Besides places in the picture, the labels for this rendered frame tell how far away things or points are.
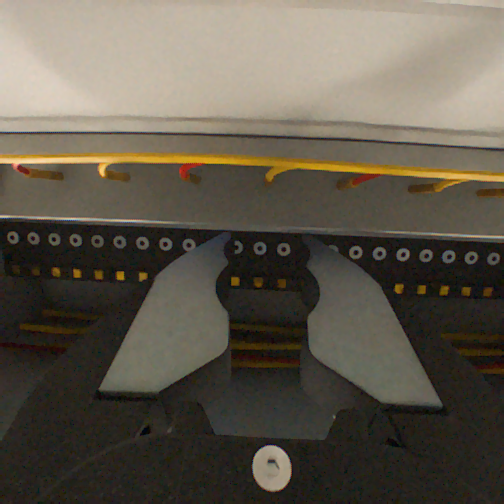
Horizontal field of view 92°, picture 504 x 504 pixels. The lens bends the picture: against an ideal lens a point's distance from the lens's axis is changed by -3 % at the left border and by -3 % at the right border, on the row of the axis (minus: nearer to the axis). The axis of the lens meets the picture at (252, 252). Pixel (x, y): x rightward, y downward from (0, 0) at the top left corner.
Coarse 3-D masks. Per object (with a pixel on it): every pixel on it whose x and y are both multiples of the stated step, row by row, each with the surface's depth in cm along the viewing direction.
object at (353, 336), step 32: (320, 256) 10; (320, 288) 8; (352, 288) 8; (320, 320) 7; (352, 320) 7; (384, 320) 7; (320, 352) 6; (352, 352) 6; (384, 352) 6; (320, 384) 6; (352, 384) 5; (384, 384) 5; (416, 384) 5
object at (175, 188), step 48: (0, 192) 7; (48, 192) 7; (96, 192) 7; (144, 192) 7; (192, 192) 7; (240, 192) 7; (288, 192) 7; (336, 192) 7; (384, 192) 7; (432, 192) 6; (480, 192) 7
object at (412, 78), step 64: (0, 0) 2; (64, 0) 2; (128, 0) 2; (192, 0) 2; (256, 0) 2; (320, 0) 2; (384, 0) 2; (448, 0) 2; (0, 64) 3; (64, 64) 3; (128, 64) 3; (192, 64) 3; (256, 64) 3; (320, 64) 3; (384, 64) 3; (448, 64) 3; (0, 128) 6; (64, 128) 6; (128, 128) 6; (192, 128) 6; (256, 128) 6; (320, 128) 6; (384, 128) 5; (448, 128) 5
